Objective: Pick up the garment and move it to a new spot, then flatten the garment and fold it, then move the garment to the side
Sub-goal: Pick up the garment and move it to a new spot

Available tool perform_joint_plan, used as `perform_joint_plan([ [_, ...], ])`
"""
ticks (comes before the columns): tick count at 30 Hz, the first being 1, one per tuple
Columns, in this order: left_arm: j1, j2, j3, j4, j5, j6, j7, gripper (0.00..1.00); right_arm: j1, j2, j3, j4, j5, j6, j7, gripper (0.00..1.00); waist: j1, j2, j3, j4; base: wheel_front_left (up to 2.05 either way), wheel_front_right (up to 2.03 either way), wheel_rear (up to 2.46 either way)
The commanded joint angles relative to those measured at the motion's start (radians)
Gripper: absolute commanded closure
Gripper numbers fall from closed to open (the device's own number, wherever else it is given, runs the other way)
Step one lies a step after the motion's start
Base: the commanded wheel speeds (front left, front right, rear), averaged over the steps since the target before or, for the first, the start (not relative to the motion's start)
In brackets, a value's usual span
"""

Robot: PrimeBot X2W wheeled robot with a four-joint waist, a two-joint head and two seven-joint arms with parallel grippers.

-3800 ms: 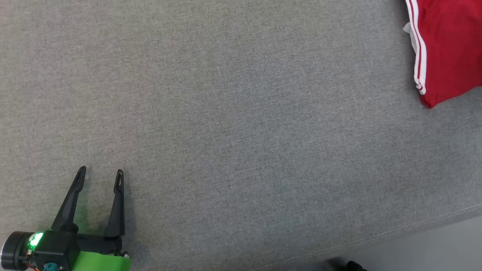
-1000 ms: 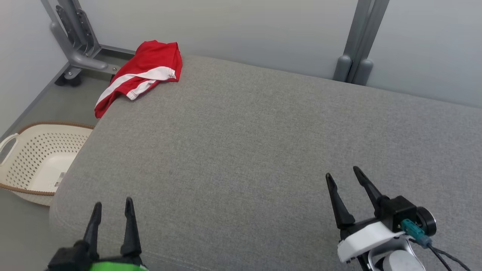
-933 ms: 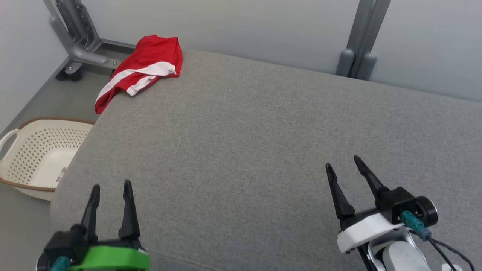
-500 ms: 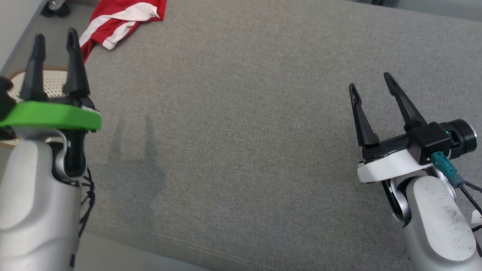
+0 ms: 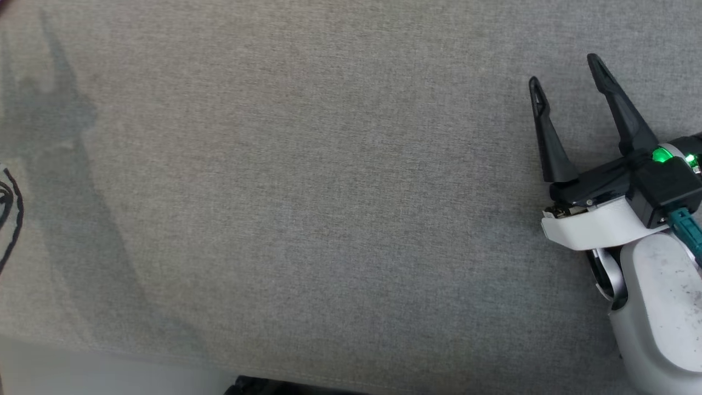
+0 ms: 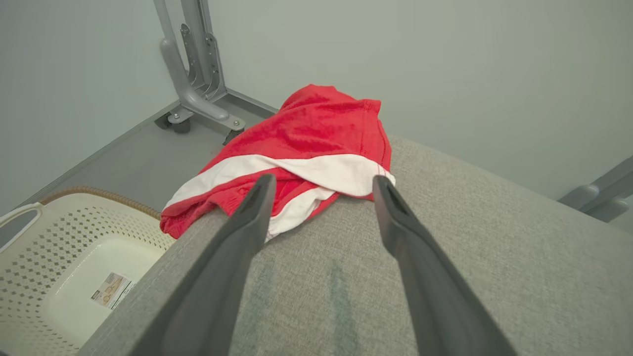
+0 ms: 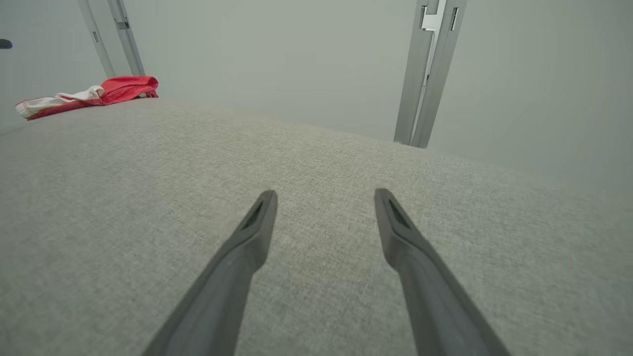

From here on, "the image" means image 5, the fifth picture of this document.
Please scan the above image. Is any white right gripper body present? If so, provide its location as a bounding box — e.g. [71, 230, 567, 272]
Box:
[541, 153, 673, 252]

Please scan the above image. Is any grey fabric sofa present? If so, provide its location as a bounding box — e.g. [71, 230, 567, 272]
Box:
[0, 0, 702, 395]

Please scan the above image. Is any teal right camera connector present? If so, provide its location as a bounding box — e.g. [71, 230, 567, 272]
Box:
[666, 207, 702, 269]

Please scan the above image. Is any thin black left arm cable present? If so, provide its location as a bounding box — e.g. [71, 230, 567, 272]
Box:
[0, 166, 25, 275]

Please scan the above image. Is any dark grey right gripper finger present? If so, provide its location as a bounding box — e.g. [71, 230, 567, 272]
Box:
[528, 76, 579, 183]
[586, 53, 660, 156]

